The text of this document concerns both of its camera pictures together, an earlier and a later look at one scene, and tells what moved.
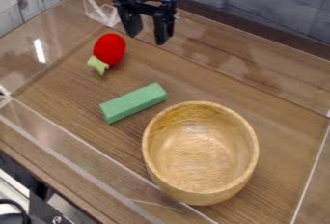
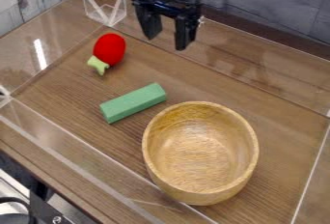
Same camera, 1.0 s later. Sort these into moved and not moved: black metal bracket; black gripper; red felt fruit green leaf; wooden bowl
Moved: black gripper
Not moved: black metal bracket; red felt fruit green leaf; wooden bowl
